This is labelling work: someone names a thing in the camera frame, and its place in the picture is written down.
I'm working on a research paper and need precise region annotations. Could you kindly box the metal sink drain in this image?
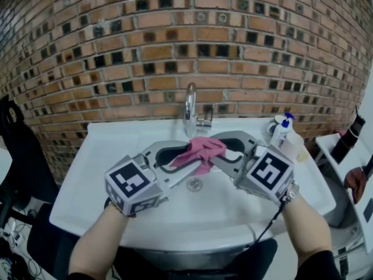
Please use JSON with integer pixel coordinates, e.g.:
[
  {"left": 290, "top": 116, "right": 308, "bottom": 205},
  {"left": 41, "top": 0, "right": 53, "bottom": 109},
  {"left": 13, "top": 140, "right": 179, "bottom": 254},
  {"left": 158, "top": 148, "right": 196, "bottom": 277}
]
[{"left": 186, "top": 177, "right": 203, "bottom": 192}]

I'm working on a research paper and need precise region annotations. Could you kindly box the white toilet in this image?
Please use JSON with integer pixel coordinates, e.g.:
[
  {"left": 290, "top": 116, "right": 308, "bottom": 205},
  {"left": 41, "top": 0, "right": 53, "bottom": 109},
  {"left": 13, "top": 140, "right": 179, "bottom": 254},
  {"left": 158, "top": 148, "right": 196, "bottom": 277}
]
[{"left": 322, "top": 167, "right": 365, "bottom": 230}]

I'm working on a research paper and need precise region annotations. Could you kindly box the silver wristwatch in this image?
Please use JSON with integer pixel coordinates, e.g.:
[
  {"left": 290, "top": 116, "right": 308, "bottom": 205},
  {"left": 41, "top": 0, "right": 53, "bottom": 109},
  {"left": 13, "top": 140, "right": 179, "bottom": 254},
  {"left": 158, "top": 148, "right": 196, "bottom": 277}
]
[{"left": 281, "top": 181, "right": 300, "bottom": 205}]

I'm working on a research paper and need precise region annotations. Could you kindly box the person's left forearm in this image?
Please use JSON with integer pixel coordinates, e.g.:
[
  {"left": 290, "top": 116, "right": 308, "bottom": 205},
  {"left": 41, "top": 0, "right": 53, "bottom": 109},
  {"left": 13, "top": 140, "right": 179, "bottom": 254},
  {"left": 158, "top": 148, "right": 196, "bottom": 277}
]
[{"left": 68, "top": 205, "right": 138, "bottom": 278}]

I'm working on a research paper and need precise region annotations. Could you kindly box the white power strip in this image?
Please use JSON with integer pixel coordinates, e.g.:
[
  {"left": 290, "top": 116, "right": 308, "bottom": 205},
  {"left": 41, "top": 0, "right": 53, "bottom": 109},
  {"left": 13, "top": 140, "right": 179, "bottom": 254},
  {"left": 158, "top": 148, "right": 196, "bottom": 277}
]
[{"left": 10, "top": 230, "right": 26, "bottom": 246}]

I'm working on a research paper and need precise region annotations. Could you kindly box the black tumbler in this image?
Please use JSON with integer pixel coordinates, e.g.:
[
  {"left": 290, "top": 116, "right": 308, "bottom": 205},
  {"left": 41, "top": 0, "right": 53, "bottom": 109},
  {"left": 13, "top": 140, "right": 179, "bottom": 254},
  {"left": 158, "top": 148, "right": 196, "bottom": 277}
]
[{"left": 348, "top": 106, "right": 367, "bottom": 138}]

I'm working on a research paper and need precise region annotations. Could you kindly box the chrome faucet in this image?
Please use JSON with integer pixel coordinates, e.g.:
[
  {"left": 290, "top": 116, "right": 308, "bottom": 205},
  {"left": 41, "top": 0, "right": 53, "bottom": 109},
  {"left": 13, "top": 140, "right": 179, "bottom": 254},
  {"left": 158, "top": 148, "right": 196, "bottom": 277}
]
[{"left": 182, "top": 82, "right": 215, "bottom": 139}]

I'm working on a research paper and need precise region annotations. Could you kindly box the grey upright device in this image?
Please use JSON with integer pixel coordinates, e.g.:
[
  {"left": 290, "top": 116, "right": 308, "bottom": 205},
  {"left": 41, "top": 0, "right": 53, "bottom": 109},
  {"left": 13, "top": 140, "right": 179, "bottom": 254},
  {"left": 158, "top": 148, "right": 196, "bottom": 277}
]
[{"left": 363, "top": 156, "right": 373, "bottom": 180}]

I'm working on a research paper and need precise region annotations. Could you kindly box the white sink basin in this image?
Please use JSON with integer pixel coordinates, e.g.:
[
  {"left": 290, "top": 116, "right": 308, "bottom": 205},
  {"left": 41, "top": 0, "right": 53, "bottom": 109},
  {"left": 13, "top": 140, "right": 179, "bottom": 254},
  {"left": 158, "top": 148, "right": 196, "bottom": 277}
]
[{"left": 49, "top": 117, "right": 337, "bottom": 249}]

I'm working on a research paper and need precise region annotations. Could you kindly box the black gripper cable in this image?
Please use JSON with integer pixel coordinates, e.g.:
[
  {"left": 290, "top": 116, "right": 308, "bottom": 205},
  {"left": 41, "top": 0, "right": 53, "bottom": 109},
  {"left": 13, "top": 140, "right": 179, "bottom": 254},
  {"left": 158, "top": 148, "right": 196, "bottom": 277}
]
[{"left": 246, "top": 199, "right": 288, "bottom": 249}]

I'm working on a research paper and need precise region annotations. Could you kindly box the black right sleeve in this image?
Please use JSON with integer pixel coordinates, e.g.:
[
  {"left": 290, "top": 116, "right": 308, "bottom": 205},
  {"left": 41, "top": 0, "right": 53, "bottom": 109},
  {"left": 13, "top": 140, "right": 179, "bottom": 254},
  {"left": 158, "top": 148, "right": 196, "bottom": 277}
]
[{"left": 295, "top": 249, "right": 342, "bottom": 280}]

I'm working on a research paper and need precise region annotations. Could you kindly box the dark bead bracelet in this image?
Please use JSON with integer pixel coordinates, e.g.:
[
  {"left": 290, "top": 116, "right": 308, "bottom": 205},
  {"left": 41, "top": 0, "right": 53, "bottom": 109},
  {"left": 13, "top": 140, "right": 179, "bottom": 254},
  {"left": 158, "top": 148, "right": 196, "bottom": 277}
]
[{"left": 104, "top": 198, "right": 138, "bottom": 218}]

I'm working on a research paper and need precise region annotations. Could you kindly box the black office chair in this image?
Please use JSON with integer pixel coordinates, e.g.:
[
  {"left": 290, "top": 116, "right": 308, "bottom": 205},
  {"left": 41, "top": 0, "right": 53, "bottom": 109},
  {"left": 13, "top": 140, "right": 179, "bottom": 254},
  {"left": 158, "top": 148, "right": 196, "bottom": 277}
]
[{"left": 0, "top": 94, "right": 73, "bottom": 280}]

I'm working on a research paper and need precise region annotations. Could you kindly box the white shelf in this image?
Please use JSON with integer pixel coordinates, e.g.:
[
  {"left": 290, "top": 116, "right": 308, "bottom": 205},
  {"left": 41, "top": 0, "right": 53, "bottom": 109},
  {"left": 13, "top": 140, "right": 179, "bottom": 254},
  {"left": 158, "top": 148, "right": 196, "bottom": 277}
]
[{"left": 316, "top": 132, "right": 373, "bottom": 253}]

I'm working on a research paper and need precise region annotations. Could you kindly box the white plastic cup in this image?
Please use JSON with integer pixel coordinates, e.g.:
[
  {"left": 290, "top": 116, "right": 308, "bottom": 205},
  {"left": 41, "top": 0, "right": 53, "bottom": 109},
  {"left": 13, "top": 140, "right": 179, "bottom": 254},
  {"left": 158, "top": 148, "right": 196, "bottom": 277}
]
[{"left": 284, "top": 129, "right": 305, "bottom": 162}]

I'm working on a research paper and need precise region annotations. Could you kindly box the person's right forearm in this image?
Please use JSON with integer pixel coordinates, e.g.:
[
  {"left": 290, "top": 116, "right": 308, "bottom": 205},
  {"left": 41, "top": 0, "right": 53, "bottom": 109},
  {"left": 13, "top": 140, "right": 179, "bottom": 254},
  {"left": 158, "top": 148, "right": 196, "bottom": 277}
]
[{"left": 281, "top": 197, "right": 335, "bottom": 270}]

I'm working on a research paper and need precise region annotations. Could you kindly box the white round table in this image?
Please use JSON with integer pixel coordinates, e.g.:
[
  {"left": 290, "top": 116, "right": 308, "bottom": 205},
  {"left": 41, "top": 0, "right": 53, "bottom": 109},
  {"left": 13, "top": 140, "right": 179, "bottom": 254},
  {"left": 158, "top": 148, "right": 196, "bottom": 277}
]
[{"left": 0, "top": 149, "right": 12, "bottom": 186}]

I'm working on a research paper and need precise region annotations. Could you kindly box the black square panel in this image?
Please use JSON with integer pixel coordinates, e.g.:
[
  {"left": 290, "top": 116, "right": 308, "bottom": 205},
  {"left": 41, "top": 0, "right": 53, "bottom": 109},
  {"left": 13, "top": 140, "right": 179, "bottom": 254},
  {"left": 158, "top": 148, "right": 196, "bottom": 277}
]
[{"left": 363, "top": 198, "right": 373, "bottom": 224}]

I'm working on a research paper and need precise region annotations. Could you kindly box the white blue pump bottle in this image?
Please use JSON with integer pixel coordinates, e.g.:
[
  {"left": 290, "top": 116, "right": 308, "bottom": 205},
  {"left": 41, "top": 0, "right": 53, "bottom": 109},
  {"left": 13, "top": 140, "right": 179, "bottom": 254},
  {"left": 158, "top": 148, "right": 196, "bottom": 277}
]
[{"left": 269, "top": 112, "right": 295, "bottom": 150}]

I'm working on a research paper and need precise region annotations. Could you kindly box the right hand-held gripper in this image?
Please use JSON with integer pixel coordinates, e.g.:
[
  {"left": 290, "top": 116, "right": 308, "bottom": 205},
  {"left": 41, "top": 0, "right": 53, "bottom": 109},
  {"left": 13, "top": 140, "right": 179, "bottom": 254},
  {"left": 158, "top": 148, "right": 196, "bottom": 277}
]
[{"left": 208, "top": 130, "right": 294, "bottom": 203}]

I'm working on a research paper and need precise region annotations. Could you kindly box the pale soap bar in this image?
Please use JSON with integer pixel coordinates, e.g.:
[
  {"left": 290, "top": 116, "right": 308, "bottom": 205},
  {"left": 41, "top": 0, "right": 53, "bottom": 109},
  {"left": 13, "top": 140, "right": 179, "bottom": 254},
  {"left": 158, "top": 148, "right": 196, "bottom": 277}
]
[{"left": 295, "top": 150, "right": 309, "bottom": 165}]

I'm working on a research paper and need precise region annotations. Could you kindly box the pink cloth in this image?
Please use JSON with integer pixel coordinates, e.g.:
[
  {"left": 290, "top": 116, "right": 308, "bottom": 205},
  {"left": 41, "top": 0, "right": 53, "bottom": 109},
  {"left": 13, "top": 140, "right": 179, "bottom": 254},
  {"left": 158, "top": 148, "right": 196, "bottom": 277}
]
[{"left": 169, "top": 136, "right": 227, "bottom": 176}]

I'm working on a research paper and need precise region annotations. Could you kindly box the black left sleeve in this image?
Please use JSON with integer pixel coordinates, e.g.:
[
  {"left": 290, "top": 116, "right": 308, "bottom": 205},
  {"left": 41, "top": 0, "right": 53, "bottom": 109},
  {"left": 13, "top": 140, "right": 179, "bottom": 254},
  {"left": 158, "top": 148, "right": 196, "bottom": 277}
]
[{"left": 67, "top": 272, "right": 117, "bottom": 280}]

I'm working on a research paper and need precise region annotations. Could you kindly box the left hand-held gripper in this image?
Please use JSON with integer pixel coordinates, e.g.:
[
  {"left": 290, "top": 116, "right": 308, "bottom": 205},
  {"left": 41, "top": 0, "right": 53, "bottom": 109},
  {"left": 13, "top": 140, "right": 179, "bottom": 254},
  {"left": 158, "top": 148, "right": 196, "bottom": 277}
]
[{"left": 104, "top": 140, "right": 205, "bottom": 217}]

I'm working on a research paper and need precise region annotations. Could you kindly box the black sleeve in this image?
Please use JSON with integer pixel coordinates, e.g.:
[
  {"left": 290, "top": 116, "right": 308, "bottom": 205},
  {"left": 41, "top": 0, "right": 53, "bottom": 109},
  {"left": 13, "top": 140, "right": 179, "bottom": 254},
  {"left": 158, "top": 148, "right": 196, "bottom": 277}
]
[
  {"left": 67, "top": 272, "right": 117, "bottom": 280},
  {"left": 295, "top": 249, "right": 342, "bottom": 280}
]

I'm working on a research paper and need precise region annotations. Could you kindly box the tangle of floor cables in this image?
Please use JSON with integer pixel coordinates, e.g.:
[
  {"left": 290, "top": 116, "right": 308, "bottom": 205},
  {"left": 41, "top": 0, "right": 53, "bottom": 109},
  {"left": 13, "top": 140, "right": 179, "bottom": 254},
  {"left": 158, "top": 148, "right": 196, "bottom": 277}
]
[{"left": 0, "top": 214, "right": 44, "bottom": 280}]

